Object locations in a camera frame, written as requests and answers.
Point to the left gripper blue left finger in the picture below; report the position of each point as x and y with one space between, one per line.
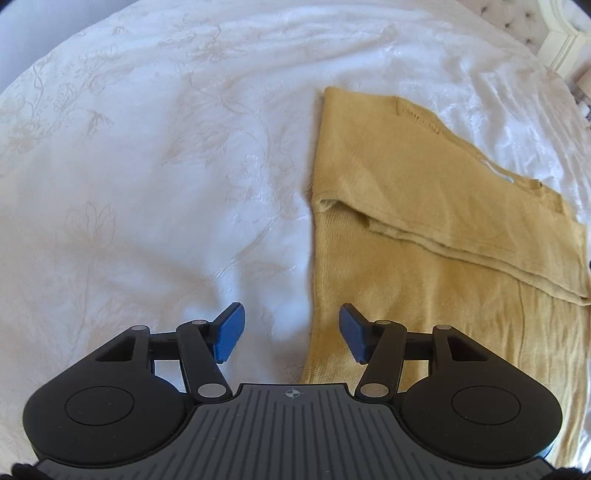
203 346

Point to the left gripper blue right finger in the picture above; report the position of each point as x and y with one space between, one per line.
380 346

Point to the yellow knit sweater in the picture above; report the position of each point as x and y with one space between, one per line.
415 225

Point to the white embroidered bedspread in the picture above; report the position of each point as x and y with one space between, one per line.
158 166

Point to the cream tufted headboard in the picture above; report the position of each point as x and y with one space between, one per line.
557 32

